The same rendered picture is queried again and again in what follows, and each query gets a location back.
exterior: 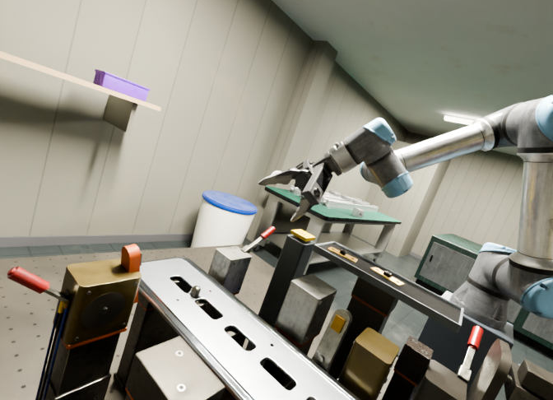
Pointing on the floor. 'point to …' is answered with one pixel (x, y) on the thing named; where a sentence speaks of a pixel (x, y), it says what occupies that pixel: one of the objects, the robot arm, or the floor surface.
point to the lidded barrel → (222, 220)
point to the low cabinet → (431, 272)
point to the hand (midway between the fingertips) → (274, 204)
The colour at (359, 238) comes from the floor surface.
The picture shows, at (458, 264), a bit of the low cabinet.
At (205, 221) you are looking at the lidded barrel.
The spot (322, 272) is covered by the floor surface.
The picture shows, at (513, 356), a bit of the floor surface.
